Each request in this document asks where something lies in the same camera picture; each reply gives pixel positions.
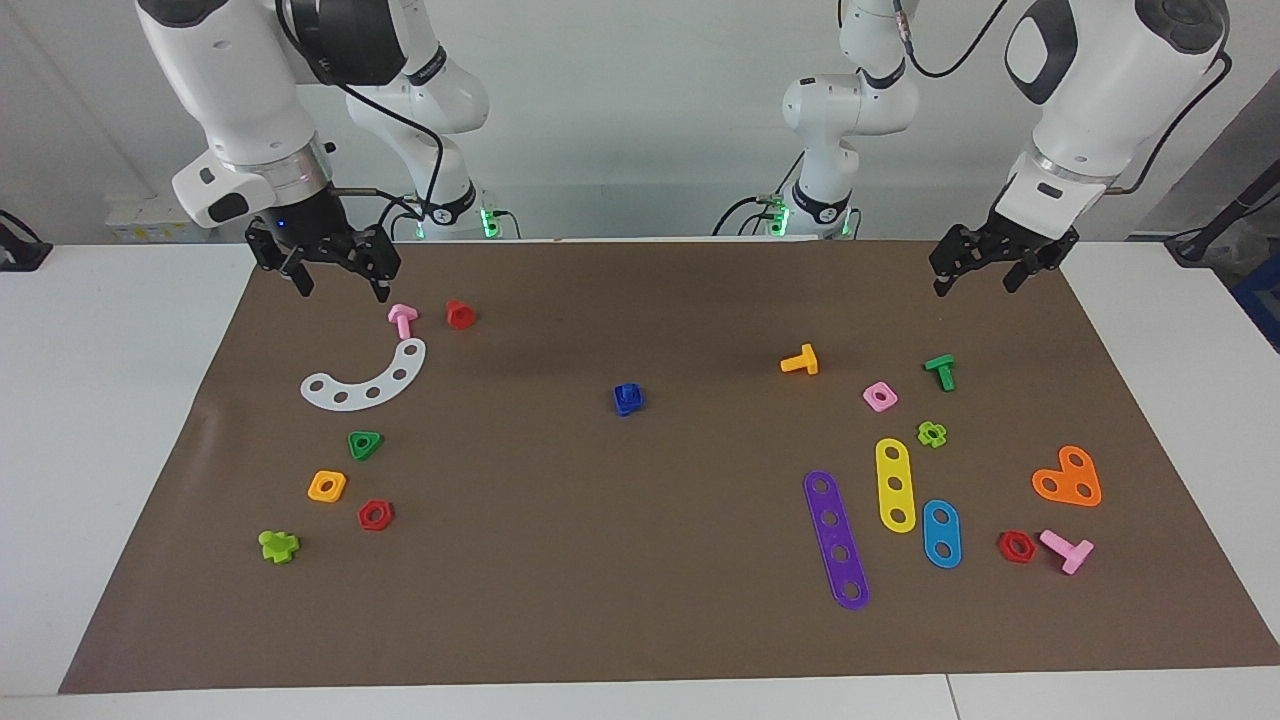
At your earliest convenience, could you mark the blue two-hole strip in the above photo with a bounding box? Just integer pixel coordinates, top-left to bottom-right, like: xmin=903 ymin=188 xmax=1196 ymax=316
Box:
xmin=922 ymin=499 xmax=963 ymax=570

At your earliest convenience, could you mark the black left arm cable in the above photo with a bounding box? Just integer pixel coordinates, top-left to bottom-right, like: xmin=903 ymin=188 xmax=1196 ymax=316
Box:
xmin=893 ymin=0 xmax=1233 ymax=196

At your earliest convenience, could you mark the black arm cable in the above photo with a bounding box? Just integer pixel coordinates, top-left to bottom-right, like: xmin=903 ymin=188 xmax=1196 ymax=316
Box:
xmin=893 ymin=0 xmax=1233 ymax=196
xmin=275 ymin=0 xmax=446 ymax=226

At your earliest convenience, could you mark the brown table mat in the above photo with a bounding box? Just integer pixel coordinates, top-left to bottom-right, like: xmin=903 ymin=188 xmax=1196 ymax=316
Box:
xmin=58 ymin=238 xmax=1280 ymax=694

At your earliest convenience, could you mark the black stand pole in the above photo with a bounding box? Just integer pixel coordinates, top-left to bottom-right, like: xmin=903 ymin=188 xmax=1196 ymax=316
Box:
xmin=1165 ymin=160 xmax=1280 ymax=266

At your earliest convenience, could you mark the purple four-hole strip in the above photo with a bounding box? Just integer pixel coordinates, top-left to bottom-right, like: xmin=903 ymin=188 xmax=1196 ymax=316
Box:
xmin=803 ymin=470 xmax=871 ymax=611

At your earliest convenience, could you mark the white power strip box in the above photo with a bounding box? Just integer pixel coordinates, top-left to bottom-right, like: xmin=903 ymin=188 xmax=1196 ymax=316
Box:
xmin=105 ymin=195 xmax=216 ymax=244

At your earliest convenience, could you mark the white curved perforated strip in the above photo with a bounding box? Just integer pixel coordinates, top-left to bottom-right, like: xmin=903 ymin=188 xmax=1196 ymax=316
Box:
xmin=300 ymin=338 xmax=428 ymax=412

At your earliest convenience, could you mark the blue crate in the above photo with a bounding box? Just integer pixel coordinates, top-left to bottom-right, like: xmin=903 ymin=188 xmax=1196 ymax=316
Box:
xmin=1232 ymin=255 xmax=1280 ymax=351

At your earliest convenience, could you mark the black device on table edge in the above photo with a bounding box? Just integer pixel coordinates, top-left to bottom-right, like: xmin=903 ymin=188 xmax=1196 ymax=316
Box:
xmin=0 ymin=210 xmax=53 ymax=273

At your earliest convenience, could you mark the yellow three-hole strip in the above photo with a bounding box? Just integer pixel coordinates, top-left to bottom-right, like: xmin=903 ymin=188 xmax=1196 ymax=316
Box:
xmin=875 ymin=438 xmax=917 ymax=534

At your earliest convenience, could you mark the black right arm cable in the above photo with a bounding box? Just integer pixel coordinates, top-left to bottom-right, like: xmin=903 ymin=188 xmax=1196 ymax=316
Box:
xmin=275 ymin=0 xmax=446 ymax=226

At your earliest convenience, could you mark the orange heart-shaped plate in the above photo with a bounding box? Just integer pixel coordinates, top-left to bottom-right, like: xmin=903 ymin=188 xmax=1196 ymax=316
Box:
xmin=1031 ymin=445 xmax=1103 ymax=508

